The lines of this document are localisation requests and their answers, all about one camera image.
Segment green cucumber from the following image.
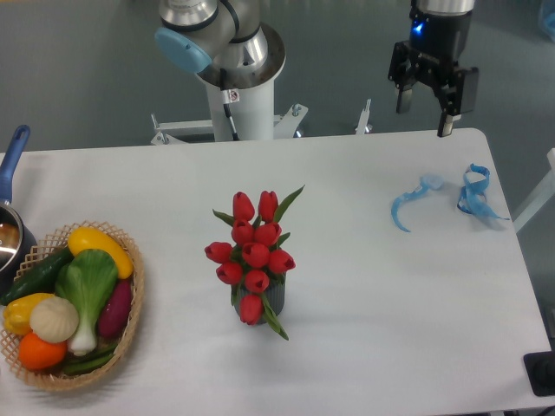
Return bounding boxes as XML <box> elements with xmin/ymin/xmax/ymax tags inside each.
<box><xmin>1</xmin><ymin>247</ymin><xmax>74</xmax><ymax>306</ymax></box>

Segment woven wicker basket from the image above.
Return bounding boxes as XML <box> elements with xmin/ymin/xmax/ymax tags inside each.
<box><xmin>1</xmin><ymin>221</ymin><xmax>145</xmax><ymax>392</ymax></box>

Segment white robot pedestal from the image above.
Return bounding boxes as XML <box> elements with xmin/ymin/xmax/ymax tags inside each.
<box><xmin>198</xmin><ymin>74</ymin><xmax>278</xmax><ymax>142</ymax></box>

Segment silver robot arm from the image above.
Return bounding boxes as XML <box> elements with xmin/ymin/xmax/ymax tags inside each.
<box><xmin>154</xmin><ymin>1</ymin><xmax>479</xmax><ymax>141</ymax></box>

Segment purple sweet potato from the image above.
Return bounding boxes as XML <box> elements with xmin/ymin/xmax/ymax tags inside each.
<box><xmin>97</xmin><ymin>280</ymin><xmax>133</xmax><ymax>339</ymax></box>

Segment black device at edge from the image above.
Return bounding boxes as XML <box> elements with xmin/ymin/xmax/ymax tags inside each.
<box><xmin>523</xmin><ymin>351</ymin><xmax>555</xmax><ymax>397</ymax></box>

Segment green bok choy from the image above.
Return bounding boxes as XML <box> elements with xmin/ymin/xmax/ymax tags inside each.
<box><xmin>55</xmin><ymin>249</ymin><xmax>118</xmax><ymax>356</ymax></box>

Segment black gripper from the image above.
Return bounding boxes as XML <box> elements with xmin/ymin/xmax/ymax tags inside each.
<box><xmin>388</xmin><ymin>1</ymin><xmax>479</xmax><ymax>137</ymax></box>

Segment grey ribbed vase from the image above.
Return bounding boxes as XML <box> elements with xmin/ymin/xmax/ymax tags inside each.
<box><xmin>234</xmin><ymin>278</ymin><xmax>286</xmax><ymax>315</ymax></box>

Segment light blue plastic strip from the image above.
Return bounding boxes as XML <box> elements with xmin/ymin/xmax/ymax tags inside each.
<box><xmin>390</xmin><ymin>173</ymin><xmax>444</xmax><ymax>233</ymax></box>

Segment white frame at right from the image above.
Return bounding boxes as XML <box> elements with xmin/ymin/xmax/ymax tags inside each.
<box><xmin>513</xmin><ymin>148</ymin><xmax>554</xmax><ymax>233</ymax></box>

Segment blue crumpled ribbon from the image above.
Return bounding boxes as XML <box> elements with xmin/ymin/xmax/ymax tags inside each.
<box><xmin>457</xmin><ymin>164</ymin><xmax>509</xmax><ymax>220</ymax></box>

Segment blue handled saucepan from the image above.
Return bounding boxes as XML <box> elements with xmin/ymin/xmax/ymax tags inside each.
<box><xmin>1</xmin><ymin>125</ymin><xmax>36</xmax><ymax>295</ymax></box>

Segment white garlic bulb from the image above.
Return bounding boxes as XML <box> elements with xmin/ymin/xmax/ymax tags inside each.
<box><xmin>29</xmin><ymin>296</ymin><xmax>79</xmax><ymax>343</ymax></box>

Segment yellow bell pepper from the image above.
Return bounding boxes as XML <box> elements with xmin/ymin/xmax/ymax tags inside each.
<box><xmin>3</xmin><ymin>293</ymin><xmax>54</xmax><ymax>336</ymax></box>

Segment orange fruit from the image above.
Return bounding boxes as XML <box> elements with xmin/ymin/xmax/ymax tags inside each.
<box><xmin>18</xmin><ymin>333</ymin><xmax>67</xmax><ymax>371</ymax></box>

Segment white metal base frame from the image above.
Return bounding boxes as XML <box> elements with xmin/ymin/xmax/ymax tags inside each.
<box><xmin>150</xmin><ymin>98</ymin><xmax>373</xmax><ymax>146</ymax></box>

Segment green bean pods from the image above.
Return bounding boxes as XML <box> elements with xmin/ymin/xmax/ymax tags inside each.
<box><xmin>62</xmin><ymin>343</ymin><xmax>117</xmax><ymax>376</ymax></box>

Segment red tulip bouquet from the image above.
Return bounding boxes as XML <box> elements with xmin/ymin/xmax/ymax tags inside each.
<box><xmin>204</xmin><ymin>187</ymin><xmax>304</xmax><ymax>340</ymax></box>

